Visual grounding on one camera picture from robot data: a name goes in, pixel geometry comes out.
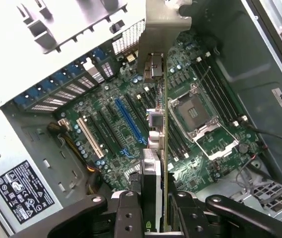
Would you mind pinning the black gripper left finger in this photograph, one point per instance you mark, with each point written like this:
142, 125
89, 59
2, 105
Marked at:
128, 215

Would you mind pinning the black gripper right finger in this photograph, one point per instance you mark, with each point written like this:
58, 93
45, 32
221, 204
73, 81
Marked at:
187, 215

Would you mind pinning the silver chipset heatsink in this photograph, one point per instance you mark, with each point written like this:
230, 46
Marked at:
132, 173

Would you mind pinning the green motherboard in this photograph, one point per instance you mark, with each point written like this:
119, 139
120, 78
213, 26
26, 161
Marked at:
180, 173

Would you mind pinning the open metal socket cover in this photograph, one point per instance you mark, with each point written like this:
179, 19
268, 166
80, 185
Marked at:
215, 143

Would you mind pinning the silver perforated drive cage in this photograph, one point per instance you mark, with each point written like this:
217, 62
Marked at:
272, 196

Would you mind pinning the coin cell battery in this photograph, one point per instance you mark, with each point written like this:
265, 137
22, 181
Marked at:
242, 148

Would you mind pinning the white expansion slot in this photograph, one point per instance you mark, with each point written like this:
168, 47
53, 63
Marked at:
90, 137

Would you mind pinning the black expansion slot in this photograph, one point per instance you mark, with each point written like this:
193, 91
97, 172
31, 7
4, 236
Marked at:
108, 129

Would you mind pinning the blue expansion slot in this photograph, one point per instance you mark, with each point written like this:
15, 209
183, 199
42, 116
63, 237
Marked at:
129, 121

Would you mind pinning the CPU socket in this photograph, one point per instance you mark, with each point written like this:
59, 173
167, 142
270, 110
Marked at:
192, 111

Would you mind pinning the silver power supply unit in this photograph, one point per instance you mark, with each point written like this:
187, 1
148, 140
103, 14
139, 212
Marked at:
31, 148

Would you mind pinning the black RAM slot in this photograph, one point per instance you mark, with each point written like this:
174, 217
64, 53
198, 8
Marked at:
215, 94
226, 91

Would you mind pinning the thin socket locking lever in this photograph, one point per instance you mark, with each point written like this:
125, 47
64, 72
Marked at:
204, 76

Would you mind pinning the blue card retention clips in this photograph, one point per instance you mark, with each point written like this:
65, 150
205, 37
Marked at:
56, 81

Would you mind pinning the open black PC case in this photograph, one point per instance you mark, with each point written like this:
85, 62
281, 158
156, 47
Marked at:
254, 62

